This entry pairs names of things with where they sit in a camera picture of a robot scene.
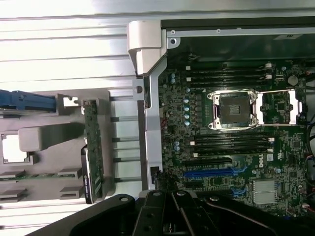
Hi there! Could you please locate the silver chipset heat sink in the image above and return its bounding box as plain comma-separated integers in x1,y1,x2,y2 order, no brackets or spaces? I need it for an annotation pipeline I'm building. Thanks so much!
252,180,278,205

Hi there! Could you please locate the silver CPU chip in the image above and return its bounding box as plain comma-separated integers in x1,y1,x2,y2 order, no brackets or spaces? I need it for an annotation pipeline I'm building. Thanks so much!
0,134,20,163

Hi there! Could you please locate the grey parts rack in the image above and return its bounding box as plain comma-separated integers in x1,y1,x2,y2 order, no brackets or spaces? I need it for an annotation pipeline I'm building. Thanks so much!
0,92,116,201

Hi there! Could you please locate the CPU socket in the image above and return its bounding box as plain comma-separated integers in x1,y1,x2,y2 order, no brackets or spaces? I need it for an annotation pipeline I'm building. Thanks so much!
208,89,259,131

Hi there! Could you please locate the hard drive with blue label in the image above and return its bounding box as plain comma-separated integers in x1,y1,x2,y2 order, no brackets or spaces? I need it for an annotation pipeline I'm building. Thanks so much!
0,89,57,114

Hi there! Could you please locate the green motherboard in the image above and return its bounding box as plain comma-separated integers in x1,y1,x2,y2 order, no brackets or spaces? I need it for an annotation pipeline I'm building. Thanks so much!
157,58,308,218

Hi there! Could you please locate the metal socket cover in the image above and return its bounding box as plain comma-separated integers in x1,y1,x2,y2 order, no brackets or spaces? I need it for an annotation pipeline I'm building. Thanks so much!
257,89,304,125

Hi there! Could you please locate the blue expansion slot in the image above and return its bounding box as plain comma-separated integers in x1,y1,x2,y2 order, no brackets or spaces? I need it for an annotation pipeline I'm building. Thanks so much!
183,168,234,179

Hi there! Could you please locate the black open PC case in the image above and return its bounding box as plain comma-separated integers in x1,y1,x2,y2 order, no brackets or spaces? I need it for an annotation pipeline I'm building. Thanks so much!
126,20,315,219

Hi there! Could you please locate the green RAM stick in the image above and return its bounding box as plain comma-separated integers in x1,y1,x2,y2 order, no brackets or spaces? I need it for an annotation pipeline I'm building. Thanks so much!
0,173,76,182

